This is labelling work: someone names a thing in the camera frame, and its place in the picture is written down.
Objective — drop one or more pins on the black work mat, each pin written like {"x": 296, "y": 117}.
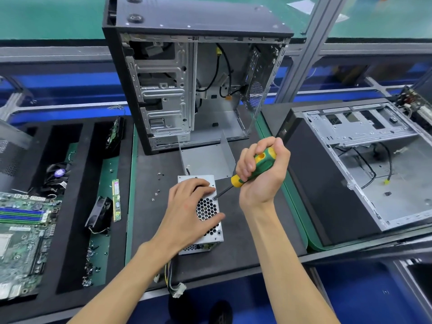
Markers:
{"x": 233, "y": 229}

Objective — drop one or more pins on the aluminium frame post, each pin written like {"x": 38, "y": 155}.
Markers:
{"x": 314, "y": 40}

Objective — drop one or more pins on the black computer case lying open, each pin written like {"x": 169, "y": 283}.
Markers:
{"x": 378, "y": 158}

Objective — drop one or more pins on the aluminium frame rail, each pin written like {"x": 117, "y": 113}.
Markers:
{"x": 50, "y": 53}

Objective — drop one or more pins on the pile of screws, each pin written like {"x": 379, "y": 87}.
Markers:
{"x": 91, "y": 266}

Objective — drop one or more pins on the silver power supply unit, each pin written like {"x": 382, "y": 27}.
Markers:
{"x": 209, "y": 207}

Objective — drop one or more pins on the person's right black shoe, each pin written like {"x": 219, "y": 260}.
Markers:
{"x": 221, "y": 313}

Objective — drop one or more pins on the person's left forearm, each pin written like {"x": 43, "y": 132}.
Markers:
{"x": 125, "y": 286}

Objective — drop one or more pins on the white paper sheet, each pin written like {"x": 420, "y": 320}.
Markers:
{"x": 301, "y": 6}

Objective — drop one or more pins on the blue conveyor belt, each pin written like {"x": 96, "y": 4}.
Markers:
{"x": 67, "y": 87}

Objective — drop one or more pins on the scattered small screws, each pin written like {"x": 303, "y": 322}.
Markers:
{"x": 158, "y": 177}

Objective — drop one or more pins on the person's right forearm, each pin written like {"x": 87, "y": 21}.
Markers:
{"x": 287, "y": 266}

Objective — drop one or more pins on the person's left thumb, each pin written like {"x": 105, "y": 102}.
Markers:
{"x": 213, "y": 222}

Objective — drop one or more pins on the upright black computer case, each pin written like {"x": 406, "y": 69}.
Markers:
{"x": 199, "y": 20}

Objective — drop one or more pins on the green memory stick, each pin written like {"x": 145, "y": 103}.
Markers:
{"x": 116, "y": 200}

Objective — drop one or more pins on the processor cooler fan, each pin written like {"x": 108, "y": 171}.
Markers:
{"x": 58, "y": 177}

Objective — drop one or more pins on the green motherboard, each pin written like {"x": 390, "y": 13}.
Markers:
{"x": 20, "y": 239}

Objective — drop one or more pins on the person's right fingers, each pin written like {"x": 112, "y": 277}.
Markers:
{"x": 245, "y": 163}

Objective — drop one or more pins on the person's right hand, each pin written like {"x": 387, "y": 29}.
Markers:
{"x": 266, "y": 178}

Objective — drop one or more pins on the bent grey metal cover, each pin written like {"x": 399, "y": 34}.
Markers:
{"x": 206, "y": 158}

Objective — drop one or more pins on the black foam parts tray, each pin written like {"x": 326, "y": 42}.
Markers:
{"x": 76, "y": 212}

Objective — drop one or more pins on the green expansion card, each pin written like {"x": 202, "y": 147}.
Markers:
{"x": 113, "y": 133}

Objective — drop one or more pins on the person's left hand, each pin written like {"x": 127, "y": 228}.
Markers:
{"x": 180, "y": 219}

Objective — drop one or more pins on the perforated grey metal panel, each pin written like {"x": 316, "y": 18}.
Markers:
{"x": 11, "y": 155}

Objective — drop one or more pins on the black case fan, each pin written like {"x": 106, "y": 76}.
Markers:
{"x": 99, "y": 215}

